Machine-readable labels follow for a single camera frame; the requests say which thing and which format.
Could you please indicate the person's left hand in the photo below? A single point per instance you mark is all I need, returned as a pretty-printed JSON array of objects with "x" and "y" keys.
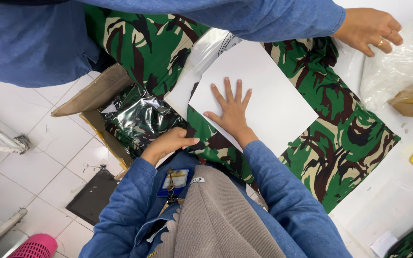
[{"x": 165, "y": 145}]

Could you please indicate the person's right hand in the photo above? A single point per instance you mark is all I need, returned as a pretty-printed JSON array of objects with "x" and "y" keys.
[{"x": 233, "y": 116}]

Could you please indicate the white cardboard sheet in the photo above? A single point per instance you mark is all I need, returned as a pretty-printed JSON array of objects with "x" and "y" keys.
[{"x": 274, "y": 96}]

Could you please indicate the camouflage fabric garment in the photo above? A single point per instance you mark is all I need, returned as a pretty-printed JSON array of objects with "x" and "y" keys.
[{"x": 339, "y": 143}]

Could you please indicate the blue ID badge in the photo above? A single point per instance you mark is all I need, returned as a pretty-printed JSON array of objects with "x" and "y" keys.
[{"x": 176, "y": 181}]

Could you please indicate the bagged camouflage garment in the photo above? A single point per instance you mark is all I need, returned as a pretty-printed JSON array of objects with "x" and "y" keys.
[{"x": 138, "y": 118}]

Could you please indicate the white cloth tag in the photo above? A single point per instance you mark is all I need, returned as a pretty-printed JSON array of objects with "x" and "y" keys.
[{"x": 197, "y": 181}]

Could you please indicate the metal key clip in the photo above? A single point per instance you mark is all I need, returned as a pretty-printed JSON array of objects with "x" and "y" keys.
[{"x": 171, "y": 193}]

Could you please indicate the clear plastic garment bag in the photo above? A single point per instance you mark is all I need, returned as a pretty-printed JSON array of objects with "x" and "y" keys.
[{"x": 206, "y": 53}]

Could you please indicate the black floor plate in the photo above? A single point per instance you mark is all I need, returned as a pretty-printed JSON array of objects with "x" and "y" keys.
[{"x": 91, "y": 197}]

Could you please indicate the beige knitted scarf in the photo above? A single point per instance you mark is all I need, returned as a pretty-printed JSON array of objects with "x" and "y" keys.
[{"x": 217, "y": 222}]

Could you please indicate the pink plastic basket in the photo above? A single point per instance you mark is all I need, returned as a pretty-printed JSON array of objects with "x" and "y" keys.
[{"x": 36, "y": 247}]

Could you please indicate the heap of clear plastic bags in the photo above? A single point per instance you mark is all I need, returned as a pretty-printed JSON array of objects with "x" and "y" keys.
[{"x": 396, "y": 68}]

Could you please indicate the white metal bar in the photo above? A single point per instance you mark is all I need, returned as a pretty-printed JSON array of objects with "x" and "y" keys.
[{"x": 2, "y": 229}]

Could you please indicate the small white paper slip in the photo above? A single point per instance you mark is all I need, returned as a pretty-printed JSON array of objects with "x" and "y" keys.
[{"x": 383, "y": 243}]

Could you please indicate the white metal frame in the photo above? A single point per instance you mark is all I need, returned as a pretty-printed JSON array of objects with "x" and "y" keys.
[{"x": 2, "y": 139}]

